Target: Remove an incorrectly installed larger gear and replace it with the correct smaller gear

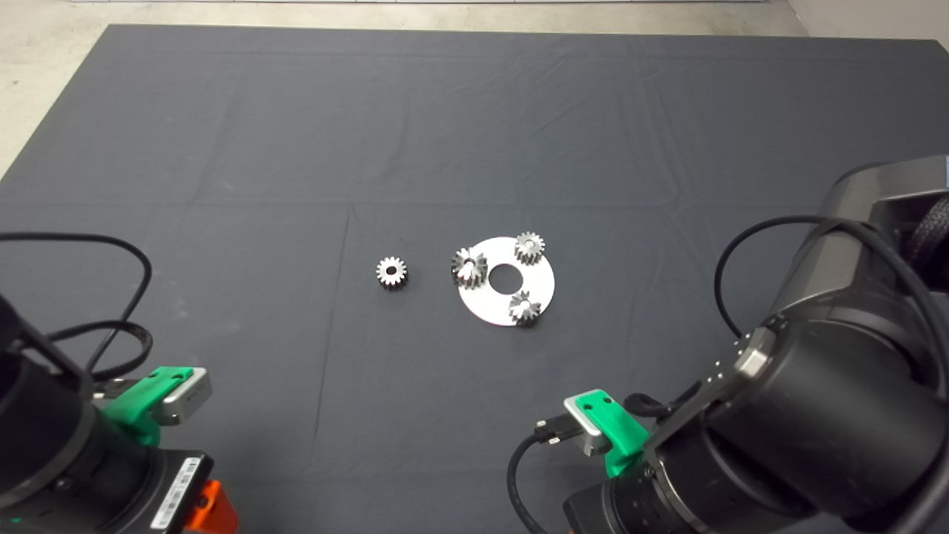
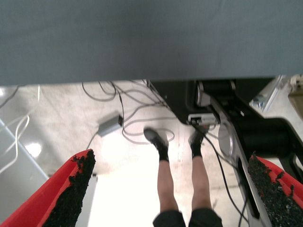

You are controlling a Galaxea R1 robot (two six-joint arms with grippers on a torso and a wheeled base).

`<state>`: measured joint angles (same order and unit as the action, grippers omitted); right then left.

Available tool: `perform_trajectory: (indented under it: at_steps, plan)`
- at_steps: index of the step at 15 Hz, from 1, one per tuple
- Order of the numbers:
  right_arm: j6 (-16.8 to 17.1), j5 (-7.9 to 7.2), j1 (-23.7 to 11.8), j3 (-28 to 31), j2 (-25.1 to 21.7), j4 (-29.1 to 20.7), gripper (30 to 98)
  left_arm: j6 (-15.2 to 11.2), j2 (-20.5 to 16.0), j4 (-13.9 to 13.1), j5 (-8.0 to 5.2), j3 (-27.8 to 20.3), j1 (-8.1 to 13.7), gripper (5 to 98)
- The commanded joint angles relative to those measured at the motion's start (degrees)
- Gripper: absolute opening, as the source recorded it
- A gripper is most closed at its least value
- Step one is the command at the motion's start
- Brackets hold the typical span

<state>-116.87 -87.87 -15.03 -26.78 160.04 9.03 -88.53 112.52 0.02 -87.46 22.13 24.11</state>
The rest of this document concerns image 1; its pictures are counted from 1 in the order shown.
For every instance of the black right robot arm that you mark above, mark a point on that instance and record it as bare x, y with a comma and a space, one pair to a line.
830, 415

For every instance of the green right camera mount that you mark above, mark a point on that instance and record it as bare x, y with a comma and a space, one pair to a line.
623, 437

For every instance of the green left camera mount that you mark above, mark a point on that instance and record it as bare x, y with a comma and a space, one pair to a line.
141, 404

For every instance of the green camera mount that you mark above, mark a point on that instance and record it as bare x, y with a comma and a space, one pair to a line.
623, 437
141, 404

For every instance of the small steel gear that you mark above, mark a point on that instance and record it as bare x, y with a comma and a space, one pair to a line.
529, 254
399, 279
528, 314

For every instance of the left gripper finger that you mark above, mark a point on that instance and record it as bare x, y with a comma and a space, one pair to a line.
215, 515

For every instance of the dark grey table cloth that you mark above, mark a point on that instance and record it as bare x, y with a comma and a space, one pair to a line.
474, 148

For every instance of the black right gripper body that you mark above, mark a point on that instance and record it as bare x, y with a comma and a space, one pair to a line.
612, 512

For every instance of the large steel gear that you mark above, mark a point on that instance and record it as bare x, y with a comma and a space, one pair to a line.
468, 270

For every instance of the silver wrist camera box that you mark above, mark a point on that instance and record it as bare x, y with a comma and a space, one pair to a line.
586, 423
189, 397

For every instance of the round metal plate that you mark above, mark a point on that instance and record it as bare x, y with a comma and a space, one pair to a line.
485, 304

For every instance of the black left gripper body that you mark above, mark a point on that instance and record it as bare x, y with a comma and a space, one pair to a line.
174, 493

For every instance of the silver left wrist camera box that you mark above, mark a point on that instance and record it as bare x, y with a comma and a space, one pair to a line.
189, 397

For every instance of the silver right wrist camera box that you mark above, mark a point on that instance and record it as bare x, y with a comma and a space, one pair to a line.
586, 423

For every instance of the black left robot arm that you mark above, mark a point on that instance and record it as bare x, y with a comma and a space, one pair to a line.
52, 445

